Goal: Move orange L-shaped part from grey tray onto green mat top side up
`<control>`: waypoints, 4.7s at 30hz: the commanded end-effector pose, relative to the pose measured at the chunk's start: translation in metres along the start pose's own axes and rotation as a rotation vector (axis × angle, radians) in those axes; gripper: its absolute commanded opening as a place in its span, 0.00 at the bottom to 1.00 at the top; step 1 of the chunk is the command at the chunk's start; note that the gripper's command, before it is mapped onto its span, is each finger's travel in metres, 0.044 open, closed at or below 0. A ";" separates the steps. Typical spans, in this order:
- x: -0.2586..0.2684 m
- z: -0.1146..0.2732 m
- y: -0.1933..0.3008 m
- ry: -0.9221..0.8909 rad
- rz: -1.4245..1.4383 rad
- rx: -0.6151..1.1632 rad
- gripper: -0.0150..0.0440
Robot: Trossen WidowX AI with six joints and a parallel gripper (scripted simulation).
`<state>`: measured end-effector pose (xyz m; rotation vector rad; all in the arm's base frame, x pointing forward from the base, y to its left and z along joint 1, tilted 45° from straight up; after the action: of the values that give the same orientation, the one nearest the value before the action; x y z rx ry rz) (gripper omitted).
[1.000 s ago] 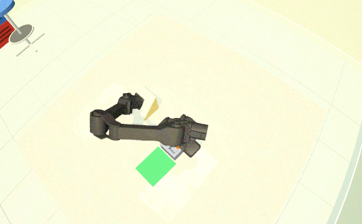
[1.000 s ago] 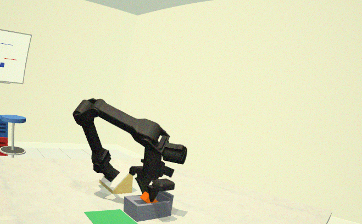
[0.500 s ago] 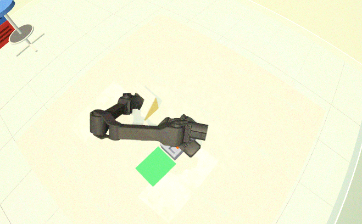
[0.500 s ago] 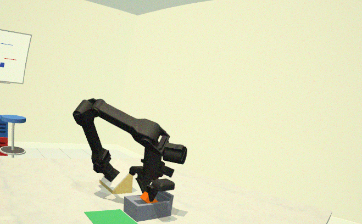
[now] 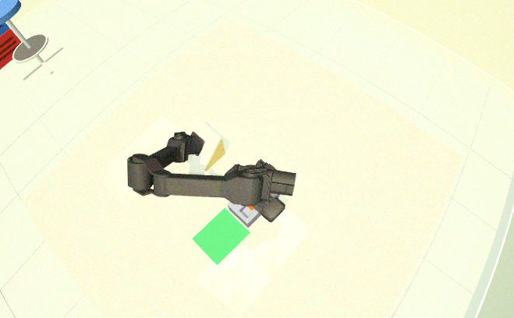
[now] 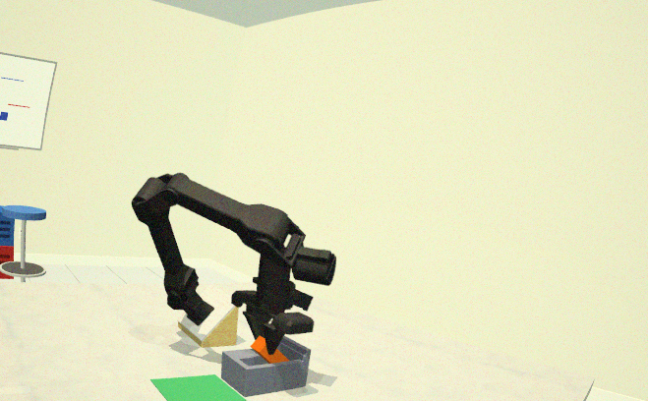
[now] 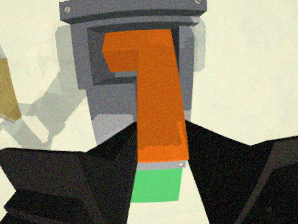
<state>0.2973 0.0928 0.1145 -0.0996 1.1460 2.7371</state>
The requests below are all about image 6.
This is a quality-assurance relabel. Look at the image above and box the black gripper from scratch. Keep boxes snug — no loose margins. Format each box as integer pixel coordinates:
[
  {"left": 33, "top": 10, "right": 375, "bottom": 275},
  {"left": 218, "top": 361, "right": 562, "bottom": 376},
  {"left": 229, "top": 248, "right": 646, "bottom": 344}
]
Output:
[{"left": 231, "top": 273, "right": 315, "bottom": 355}]

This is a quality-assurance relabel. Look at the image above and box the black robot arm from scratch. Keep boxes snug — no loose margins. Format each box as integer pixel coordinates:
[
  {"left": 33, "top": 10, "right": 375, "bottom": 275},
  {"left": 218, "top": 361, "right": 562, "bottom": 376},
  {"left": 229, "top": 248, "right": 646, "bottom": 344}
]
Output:
[{"left": 132, "top": 172, "right": 336, "bottom": 326}]

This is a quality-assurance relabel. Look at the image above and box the orange l-shaped part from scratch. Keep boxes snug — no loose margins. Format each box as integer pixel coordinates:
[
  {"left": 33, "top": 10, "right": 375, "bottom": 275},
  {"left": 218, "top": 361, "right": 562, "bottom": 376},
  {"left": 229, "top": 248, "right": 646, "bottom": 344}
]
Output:
[{"left": 250, "top": 336, "right": 289, "bottom": 364}]

